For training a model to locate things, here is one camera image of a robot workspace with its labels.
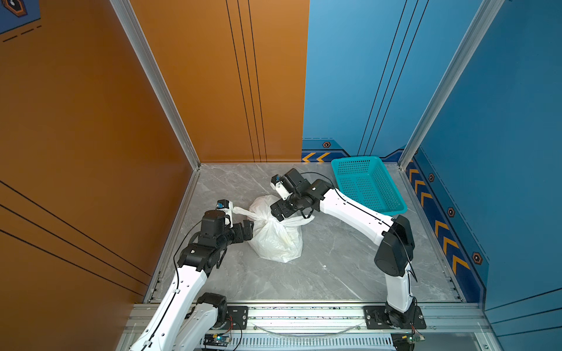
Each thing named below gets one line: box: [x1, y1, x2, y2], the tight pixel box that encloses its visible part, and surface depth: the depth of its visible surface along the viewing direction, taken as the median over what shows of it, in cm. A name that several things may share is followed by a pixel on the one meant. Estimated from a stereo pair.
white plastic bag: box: [231, 194, 315, 263], surface depth 86 cm
